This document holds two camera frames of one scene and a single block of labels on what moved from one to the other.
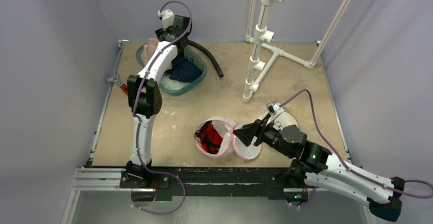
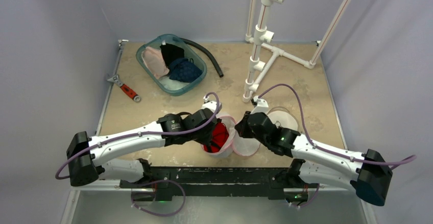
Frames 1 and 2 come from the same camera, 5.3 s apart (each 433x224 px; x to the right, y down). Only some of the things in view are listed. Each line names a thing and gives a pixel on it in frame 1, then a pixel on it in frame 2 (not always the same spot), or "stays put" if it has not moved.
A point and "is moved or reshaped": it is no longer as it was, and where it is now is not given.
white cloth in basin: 172,84 stays put
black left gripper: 161,32 -> 208,137
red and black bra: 209,137 is moved or reshaped
